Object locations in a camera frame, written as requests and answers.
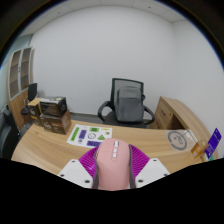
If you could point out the pink computer mouse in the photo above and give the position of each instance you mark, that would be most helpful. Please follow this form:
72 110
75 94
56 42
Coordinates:
113 166

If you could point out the black mesh office chair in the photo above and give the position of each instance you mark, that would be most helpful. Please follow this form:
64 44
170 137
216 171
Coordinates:
110 118

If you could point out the small orange-brown box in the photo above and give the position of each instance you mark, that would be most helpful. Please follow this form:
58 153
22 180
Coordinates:
199 149

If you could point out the wide brown cardboard box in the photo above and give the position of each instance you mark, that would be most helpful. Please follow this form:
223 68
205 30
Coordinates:
56 125

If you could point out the black cardboard box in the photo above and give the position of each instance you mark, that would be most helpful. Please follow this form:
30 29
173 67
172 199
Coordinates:
51 106

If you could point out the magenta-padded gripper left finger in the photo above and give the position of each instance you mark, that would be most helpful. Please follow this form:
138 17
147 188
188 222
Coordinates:
77 171

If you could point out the grey backpack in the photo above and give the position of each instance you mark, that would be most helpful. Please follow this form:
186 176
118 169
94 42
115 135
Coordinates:
129 104

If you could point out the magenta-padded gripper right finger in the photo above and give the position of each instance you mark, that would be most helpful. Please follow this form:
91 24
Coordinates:
148 170

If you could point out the wooden shelf cabinet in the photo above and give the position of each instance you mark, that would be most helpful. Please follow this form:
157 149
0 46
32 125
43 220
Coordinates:
20 100

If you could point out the purple card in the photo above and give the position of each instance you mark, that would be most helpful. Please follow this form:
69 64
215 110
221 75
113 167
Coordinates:
213 143

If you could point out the white sticker sheet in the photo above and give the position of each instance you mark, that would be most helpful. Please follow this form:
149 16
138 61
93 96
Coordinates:
83 135

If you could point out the wooden side cabinet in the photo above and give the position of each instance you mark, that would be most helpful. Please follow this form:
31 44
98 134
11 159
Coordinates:
173 115

